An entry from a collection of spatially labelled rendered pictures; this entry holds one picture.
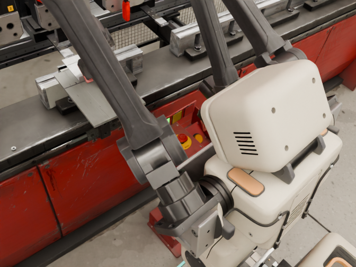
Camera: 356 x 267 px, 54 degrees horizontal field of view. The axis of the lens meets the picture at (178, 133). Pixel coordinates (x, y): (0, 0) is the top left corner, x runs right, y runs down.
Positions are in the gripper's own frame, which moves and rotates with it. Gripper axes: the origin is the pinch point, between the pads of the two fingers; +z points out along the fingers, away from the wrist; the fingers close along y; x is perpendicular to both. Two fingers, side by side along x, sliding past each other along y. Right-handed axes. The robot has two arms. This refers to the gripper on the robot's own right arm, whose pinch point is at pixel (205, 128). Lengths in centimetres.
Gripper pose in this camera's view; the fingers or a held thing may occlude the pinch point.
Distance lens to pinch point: 129.8
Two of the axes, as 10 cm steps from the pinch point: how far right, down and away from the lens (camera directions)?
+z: -2.7, 4.7, 8.4
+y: -6.3, -7.5, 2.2
